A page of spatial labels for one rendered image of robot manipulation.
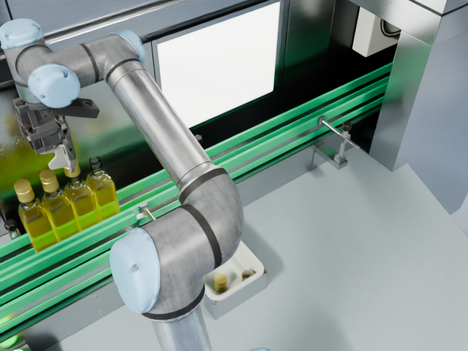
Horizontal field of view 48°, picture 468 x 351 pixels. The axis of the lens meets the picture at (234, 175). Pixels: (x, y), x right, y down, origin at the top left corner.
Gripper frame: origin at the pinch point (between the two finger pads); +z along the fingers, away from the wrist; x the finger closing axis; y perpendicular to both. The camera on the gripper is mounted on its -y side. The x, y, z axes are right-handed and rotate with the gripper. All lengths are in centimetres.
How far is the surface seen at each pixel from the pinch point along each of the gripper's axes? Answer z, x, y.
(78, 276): 22.6, 13.4, 9.0
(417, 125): 25, 23, -104
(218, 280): 35.6, 27.1, -22.3
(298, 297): 42, 41, -39
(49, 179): 1.0, 1.6, 5.9
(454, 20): -12, 23, -105
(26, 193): 2.5, 1.4, 11.5
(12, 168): 6.0, -12.3, 10.8
